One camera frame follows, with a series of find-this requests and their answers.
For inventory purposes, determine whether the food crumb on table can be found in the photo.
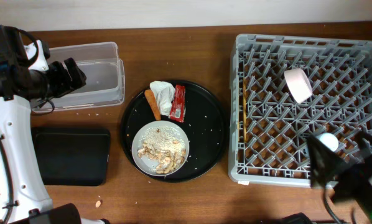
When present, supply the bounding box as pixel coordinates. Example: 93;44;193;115
95;200;102;208

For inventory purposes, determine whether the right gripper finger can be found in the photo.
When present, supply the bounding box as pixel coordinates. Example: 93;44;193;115
306;135;345;188
356;131;372;164

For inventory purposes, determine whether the white bowl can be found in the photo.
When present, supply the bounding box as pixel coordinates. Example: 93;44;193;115
284;68;313;104

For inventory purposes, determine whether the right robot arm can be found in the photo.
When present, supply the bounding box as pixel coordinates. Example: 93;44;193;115
306;131;372;223

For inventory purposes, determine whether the grey dishwasher rack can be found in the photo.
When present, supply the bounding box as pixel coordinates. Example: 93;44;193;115
228;34;372;187

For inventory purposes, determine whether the white napkin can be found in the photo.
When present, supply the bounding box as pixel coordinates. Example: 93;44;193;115
149;81;175;116

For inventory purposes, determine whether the black rectangular tray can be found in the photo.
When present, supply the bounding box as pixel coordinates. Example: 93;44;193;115
31;127;111;187

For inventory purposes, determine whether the red snack wrapper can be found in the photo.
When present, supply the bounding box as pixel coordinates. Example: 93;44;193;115
169;85;185;123

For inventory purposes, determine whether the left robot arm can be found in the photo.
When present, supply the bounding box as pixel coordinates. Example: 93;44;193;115
0;25;86;223

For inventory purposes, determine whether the light blue cup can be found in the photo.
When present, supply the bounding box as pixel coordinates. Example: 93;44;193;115
316;133;339;152

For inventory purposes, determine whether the round black serving tray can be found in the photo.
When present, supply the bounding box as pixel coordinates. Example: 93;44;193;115
118;80;229;183

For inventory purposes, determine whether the orange carrot stick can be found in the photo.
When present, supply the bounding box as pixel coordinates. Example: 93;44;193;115
144;89;161;121

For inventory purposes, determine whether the clear plastic bin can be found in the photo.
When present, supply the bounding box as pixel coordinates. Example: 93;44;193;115
30;42;125;111

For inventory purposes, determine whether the grey plate with food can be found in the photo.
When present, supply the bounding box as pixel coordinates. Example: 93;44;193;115
131;121;189;177

